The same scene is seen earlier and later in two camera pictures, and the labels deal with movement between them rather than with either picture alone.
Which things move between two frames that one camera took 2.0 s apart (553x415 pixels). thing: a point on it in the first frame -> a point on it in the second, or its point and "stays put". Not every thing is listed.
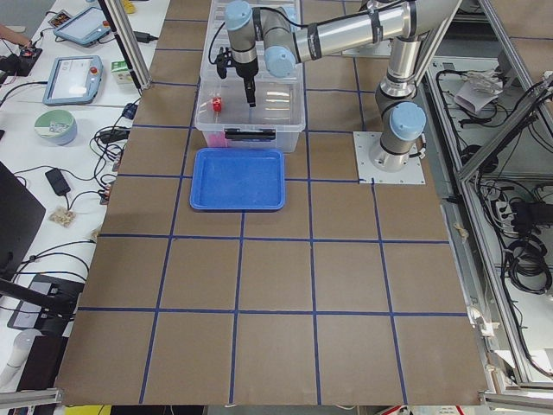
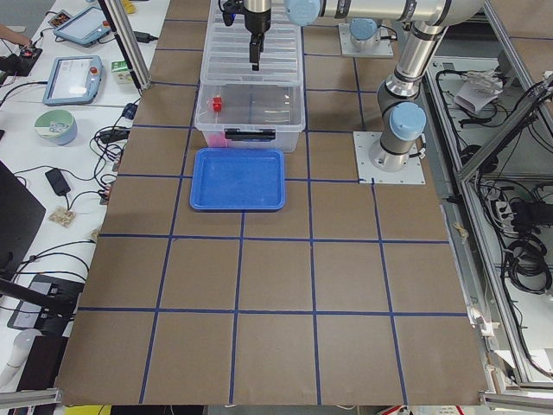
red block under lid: x=217 y=105 stays put
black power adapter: x=144 y=37 stays put
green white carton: x=121 y=73 stays put
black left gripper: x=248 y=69 -> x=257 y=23
